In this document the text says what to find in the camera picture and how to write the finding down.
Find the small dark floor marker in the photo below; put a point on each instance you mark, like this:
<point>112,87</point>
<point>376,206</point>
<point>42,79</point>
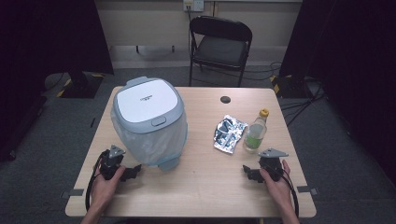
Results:
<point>92,122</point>

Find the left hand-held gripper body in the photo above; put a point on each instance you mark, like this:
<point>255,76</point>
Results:
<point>109,165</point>

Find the black curtain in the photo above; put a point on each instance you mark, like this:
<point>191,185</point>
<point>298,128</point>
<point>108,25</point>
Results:
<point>351,62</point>
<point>46,40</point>

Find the clear plastic bin liner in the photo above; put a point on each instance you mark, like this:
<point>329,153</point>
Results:
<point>155,146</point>

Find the grey tape strip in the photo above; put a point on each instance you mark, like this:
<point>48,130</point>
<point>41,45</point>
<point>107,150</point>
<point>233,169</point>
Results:
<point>74,193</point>
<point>306,189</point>

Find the person's right hand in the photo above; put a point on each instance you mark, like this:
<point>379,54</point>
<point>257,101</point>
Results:
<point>281,191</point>

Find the person's left hand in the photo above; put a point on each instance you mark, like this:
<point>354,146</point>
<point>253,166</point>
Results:
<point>104,193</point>

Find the clear bottle with yellow cap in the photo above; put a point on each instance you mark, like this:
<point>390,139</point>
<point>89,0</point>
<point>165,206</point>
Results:
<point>256,133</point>

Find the silver foil packet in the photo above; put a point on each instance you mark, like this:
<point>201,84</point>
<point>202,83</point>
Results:
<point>229,133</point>

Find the grey bin with white lid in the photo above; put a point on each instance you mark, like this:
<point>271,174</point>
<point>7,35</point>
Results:
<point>146,101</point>

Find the black stand base striped tape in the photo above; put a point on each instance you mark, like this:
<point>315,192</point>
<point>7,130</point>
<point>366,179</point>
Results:
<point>289,88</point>
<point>82,87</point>

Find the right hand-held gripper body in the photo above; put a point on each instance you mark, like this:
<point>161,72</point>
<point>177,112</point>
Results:
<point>272,166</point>

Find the black folding chair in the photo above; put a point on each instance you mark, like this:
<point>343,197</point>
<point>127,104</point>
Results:
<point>221,46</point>

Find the round dark table grommet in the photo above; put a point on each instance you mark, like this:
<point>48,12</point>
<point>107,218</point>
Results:
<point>225,99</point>

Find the white wall socket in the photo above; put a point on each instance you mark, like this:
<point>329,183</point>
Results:
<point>193,5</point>

